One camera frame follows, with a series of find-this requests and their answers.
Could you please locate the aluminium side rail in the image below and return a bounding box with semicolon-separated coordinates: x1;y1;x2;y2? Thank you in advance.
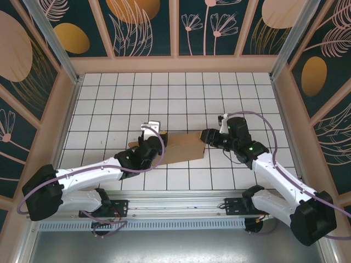
42;79;82;199
271;78;311;194

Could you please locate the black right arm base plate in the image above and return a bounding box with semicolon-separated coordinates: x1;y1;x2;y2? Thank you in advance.
224;196;264;217

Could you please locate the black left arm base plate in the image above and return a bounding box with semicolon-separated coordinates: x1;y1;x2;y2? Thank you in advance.
78;199;129;219

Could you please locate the long aluminium mounting rail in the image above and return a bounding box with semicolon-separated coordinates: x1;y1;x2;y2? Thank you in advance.
26;189;325;220

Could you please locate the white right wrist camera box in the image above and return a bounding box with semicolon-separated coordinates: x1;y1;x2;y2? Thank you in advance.
217;113;230;134

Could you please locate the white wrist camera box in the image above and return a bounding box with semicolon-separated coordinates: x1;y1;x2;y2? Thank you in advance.
217;113;230;134
140;119;162;141

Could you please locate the aluminium corner post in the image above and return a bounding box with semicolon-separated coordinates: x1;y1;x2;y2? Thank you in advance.
22;0;83;84
269;0;321;81

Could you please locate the slotted grey cable tray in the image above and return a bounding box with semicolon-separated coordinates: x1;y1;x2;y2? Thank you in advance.
38;218;247;231

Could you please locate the brown cardboard paper box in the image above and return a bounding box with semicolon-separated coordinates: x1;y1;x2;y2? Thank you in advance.
127;132;206;167

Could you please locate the grey metal sheet panel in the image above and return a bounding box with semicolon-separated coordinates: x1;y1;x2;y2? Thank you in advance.
16;215;339;263

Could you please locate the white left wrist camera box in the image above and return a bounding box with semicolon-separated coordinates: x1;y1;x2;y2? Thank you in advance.
140;119;162;141

